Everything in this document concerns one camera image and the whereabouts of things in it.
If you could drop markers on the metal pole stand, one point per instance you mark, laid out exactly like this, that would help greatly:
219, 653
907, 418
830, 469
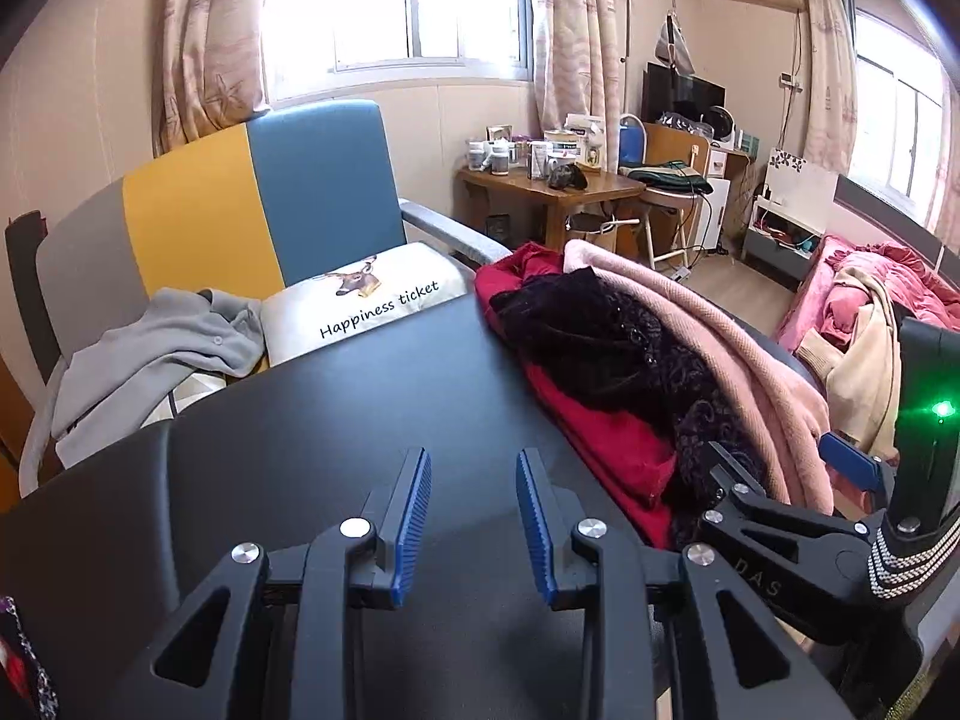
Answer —
626, 30

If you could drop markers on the folded green blanket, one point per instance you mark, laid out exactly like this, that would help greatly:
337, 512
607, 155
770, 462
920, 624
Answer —
667, 176

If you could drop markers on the person's red patterned clothing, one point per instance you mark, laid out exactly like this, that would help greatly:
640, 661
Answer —
19, 660

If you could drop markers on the white leaf print board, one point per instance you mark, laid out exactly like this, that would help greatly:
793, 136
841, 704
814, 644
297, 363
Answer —
806, 184

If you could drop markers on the wooden desk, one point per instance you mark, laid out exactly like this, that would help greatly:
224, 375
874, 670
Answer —
667, 146

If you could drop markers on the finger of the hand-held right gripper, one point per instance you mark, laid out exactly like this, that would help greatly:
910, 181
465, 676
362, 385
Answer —
851, 461
739, 476

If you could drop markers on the grey hanging bag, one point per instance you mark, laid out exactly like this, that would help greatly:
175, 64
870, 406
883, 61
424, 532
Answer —
675, 45

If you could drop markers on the black monitor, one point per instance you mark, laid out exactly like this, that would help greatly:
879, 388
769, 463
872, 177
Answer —
675, 90

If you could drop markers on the large window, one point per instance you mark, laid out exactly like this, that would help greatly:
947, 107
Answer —
390, 0

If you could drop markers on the chrome round stool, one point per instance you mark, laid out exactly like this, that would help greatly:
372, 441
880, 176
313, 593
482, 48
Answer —
592, 223

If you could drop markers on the cluster of bottles and boxes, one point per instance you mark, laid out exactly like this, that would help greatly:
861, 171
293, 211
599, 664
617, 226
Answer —
525, 154

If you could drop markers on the white cabinet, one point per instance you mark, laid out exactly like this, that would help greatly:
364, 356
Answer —
716, 199

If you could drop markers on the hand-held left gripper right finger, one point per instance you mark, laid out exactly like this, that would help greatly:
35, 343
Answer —
534, 532

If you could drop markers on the cream garment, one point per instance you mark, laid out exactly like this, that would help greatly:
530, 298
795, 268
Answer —
862, 360

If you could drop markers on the grey yellow blue sofa chair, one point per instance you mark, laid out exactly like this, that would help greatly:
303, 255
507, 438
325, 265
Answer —
315, 187

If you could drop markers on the red garment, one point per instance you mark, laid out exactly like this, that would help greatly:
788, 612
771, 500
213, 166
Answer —
615, 450

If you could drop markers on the blue chair back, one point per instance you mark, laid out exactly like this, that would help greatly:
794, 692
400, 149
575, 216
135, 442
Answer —
631, 142

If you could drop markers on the bed with pink bedding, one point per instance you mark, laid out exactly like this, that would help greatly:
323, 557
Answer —
847, 270

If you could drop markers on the dark purple black garment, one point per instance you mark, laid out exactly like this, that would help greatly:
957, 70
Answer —
592, 337

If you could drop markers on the small white fan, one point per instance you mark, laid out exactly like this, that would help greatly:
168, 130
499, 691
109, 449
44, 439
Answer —
721, 124

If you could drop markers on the grey garment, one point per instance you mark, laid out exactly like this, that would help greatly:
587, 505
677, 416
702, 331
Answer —
135, 367

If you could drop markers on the beige patterned curtain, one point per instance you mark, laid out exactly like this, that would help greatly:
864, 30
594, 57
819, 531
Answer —
829, 60
946, 180
577, 37
202, 37

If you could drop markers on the white bedside shelf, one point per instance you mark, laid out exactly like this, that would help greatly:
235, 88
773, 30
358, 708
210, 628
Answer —
780, 236

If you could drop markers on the white stool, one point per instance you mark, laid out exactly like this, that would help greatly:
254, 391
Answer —
664, 202

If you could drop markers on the black pouch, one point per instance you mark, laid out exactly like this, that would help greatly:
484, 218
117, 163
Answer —
566, 177

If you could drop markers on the small window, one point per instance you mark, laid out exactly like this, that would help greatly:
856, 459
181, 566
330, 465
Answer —
896, 112

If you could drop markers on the white deer print cushion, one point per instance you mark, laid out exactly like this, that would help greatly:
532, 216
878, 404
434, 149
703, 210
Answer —
390, 292

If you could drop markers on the wall socket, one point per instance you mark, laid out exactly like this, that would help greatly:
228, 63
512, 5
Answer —
789, 80

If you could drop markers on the pink knitted sweater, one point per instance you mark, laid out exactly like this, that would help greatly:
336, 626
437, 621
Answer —
750, 360

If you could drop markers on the dark bed headboard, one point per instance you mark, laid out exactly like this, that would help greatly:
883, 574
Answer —
892, 217

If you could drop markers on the patterned cushion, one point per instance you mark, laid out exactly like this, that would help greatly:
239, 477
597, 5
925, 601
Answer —
191, 390

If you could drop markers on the wooden side table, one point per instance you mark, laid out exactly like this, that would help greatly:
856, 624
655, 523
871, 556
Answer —
585, 193

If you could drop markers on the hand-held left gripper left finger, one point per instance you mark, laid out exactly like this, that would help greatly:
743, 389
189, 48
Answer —
411, 532

